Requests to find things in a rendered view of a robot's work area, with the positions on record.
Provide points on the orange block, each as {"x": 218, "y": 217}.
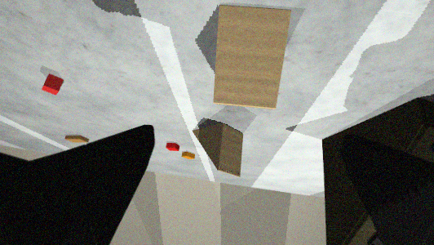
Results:
{"x": 188, "y": 155}

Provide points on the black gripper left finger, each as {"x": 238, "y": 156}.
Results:
{"x": 76, "y": 197}

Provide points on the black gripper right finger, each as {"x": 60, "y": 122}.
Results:
{"x": 396, "y": 188}

